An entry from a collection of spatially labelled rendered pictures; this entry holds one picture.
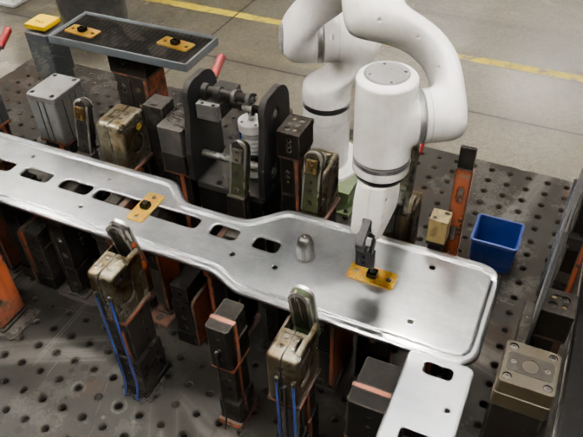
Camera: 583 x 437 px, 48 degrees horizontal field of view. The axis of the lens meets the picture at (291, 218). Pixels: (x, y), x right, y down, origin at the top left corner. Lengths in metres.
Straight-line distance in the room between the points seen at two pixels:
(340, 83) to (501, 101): 2.13
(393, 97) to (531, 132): 2.56
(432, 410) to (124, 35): 1.06
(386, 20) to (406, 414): 0.55
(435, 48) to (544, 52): 3.23
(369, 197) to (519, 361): 0.31
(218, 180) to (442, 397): 0.67
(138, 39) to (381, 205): 0.80
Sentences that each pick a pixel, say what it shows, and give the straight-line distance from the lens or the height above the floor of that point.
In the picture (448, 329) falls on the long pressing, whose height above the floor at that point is 1.00.
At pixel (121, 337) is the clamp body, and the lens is 1.22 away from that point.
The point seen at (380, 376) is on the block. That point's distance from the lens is 1.03.
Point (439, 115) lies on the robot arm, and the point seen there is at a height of 1.34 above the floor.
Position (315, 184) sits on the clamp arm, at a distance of 1.24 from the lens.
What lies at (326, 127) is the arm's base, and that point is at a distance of 1.60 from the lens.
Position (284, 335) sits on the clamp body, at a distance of 0.99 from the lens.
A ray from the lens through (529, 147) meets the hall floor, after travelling 3.29.
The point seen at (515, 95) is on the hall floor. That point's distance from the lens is 3.67.
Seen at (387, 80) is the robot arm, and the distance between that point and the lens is 0.87.
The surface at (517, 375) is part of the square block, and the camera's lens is 0.97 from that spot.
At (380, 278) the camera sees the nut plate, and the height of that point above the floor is 1.00.
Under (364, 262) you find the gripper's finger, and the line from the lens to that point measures 1.04.
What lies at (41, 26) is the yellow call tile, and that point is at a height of 1.16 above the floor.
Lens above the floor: 1.82
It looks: 42 degrees down
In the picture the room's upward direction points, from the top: 2 degrees counter-clockwise
